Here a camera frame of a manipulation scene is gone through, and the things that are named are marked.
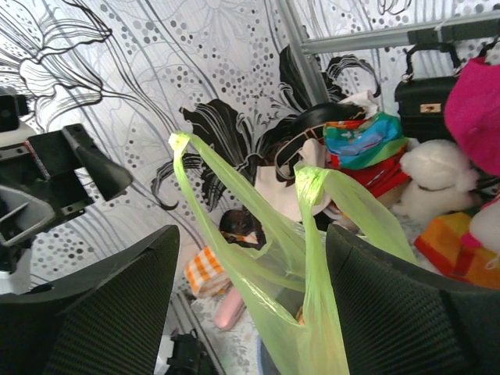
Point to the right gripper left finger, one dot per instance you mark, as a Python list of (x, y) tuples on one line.
[(107, 318)]

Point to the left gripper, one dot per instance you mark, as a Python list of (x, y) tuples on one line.
[(39, 186)]

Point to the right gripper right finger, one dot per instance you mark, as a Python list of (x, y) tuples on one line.
[(398, 318)]

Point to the green plastic trash bag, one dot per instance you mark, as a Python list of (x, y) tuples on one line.
[(286, 284)]

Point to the blue plastic trash bin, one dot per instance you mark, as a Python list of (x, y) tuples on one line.
[(265, 363)]

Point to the dark patterned bag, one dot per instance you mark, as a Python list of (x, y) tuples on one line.
[(240, 227)]

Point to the cream canvas tote bag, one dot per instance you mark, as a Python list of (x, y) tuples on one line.
[(282, 195)]

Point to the colourful cartoon fabric bag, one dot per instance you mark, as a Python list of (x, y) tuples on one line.
[(358, 144)]

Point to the magenta fabric bag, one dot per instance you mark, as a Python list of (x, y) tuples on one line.
[(472, 113)]

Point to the orange white checked cloth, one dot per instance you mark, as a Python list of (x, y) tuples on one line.
[(205, 275)]

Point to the pink glasses case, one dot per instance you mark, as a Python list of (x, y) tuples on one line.
[(230, 310)]

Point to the white pink plush doll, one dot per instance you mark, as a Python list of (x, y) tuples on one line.
[(484, 229)]

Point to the white plush bear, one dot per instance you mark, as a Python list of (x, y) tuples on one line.
[(442, 181)]

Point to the black leather handbag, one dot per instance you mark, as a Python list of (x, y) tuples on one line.
[(421, 101)]

